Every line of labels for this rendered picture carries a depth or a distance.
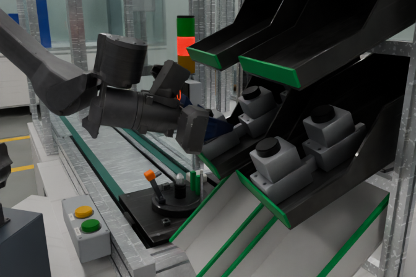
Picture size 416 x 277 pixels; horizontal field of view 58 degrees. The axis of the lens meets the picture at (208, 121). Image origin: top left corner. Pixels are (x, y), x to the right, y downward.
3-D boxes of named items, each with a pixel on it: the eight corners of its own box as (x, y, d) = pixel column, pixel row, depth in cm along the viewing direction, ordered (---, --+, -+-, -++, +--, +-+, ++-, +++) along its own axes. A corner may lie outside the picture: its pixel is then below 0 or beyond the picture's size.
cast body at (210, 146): (207, 162, 60) (189, 127, 57) (199, 153, 64) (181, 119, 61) (251, 136, 61) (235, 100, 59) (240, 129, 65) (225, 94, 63)
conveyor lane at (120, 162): (155, 287, 80) (153, 246, 77) (75, 159, 150) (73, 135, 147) (262, 247, 93) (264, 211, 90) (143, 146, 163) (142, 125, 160)
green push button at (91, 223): (83, 238, 81) (83, 230, 81) (80, 229, 84) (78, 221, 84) (102, 232, 83) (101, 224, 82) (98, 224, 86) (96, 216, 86)
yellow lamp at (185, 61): (182, 74, 102) (182, 56, 101) (174, 72, 107) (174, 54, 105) (198, 73, 105) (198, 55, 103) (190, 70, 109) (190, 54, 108)
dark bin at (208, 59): (221, 72, 50) (198, 20, 47) (191, 60, 62) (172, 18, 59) (382, -18, 55) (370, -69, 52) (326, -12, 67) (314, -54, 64)
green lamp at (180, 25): (181, 37, 100) (181, 18, 98) (173, 36, 104) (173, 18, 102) (198, 36, 102) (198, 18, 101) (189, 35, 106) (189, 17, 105)
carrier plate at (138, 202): (153, 250, 77) (153, 242, 77) (118, 201, 97) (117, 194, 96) (247, 219, 89) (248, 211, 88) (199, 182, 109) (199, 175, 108)
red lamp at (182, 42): (182, 55, 101) (181, 37, 100) (174, 54, 105) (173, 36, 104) (198, 55, 103) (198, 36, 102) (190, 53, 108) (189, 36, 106)
